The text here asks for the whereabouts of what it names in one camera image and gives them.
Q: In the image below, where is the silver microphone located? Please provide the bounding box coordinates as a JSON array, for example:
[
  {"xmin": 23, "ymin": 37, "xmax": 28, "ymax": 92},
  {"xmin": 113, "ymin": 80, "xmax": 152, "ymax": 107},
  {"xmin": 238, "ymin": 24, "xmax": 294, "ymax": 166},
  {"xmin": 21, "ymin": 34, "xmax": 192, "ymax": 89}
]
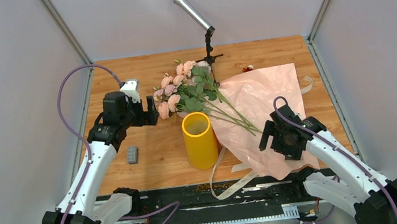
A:
[{"xmin": 172, "ymin": 0, "xmax": 215, "ymax": 36}]

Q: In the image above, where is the white printed ribbon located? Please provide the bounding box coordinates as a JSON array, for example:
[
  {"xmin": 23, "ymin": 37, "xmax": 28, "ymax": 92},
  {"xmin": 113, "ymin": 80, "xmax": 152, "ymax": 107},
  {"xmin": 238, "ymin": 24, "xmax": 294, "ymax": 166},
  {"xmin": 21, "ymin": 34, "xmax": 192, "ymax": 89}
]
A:
[{"xmin": 204, "ymin": 142, "xmax": 263, "ymax": 202}]

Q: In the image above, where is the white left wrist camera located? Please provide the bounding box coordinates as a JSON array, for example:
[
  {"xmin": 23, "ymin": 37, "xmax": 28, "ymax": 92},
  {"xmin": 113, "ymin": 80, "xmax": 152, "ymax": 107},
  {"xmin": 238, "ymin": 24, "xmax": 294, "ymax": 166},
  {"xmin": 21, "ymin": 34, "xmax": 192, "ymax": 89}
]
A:
[{"xmin": 120, "ymin": 79, "xmax": 141, "ymax": 103}]

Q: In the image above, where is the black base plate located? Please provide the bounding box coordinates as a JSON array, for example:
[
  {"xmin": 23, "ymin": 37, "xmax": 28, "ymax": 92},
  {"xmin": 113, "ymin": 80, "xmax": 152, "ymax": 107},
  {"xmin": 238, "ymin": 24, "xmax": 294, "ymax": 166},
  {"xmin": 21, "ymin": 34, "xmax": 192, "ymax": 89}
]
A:
[{"xmin": 117, "ymin": 168, "xmax": 332, "ymax": 224}]

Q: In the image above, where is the grey building brick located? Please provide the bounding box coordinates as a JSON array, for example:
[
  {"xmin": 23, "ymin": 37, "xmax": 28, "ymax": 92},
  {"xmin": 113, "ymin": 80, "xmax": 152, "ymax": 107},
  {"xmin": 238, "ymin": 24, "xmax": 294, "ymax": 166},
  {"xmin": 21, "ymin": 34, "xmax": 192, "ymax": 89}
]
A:
[{"xmin": 126, "ymin": 146, "xmax": 138, "ymax": 165}]

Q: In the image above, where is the yellow cylindrical vase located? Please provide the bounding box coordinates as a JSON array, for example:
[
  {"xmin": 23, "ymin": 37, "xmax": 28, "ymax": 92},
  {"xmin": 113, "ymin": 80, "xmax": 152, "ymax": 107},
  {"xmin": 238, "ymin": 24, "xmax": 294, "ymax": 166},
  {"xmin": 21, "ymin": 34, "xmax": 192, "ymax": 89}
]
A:
[{"xmin": 181, "ymin": 112, "xmax": 219, "ymax": 170}]

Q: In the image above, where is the pink flower bouquet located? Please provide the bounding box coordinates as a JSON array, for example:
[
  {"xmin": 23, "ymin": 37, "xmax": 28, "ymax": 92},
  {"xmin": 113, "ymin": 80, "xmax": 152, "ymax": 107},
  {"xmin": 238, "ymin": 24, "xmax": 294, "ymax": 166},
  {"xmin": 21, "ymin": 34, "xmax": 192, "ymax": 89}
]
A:
[{"xmin": 153, "ymin": 60, "xmax": 261, "ymax": 136}]

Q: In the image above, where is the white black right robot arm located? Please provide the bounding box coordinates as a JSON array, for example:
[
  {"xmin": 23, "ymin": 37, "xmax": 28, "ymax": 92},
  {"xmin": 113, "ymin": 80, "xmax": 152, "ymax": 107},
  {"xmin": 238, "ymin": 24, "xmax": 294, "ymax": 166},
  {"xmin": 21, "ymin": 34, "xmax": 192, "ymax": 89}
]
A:
[{"xmin": 259, "ymin": 104, "xmax": 397, "ymax": 224}]

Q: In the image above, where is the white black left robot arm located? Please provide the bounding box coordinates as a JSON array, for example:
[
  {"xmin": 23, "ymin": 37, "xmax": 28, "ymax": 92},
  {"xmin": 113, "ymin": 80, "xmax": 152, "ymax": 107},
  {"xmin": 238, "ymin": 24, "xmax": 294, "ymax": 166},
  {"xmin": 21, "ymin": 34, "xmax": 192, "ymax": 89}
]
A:
[{"xmin": 42, "ymin": 90, "xmax": 159, "ymax": 224}]

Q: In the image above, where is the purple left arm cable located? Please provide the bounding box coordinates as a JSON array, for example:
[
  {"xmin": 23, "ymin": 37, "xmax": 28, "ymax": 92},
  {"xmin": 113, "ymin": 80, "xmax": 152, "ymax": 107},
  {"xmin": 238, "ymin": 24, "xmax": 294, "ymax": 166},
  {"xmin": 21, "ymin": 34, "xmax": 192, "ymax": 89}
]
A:
[{"xmin": 35, "ymin": 55, "xmax": 184, "ymax": 224}]

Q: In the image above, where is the pink wrapping paper sheet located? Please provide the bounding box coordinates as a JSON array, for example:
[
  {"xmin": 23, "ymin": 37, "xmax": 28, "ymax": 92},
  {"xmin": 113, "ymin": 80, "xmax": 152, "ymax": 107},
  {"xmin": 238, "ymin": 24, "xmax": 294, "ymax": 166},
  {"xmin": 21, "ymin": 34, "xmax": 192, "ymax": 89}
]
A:
[{"xmin": 174, "ymin": 61, "xmax": 322, "ymax": 193}]

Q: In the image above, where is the black tripod microphone stand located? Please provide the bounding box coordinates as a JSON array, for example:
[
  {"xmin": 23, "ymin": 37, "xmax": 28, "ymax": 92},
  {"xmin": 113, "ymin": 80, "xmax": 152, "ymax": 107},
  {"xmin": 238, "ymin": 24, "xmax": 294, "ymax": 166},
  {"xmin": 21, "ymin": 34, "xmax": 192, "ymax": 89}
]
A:
[{"xmin": 200, "ymin": 26, "xmax": 224, "ymax": 86}]

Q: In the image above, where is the red toy car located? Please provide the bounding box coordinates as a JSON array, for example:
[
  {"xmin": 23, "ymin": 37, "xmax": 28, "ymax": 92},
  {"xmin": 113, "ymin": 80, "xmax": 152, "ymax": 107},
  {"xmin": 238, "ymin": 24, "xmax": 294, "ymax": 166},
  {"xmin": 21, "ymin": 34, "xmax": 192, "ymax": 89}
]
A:
[{"xmin": 242, "ymin": 65, "xmax": 254, "ymax": 73}]

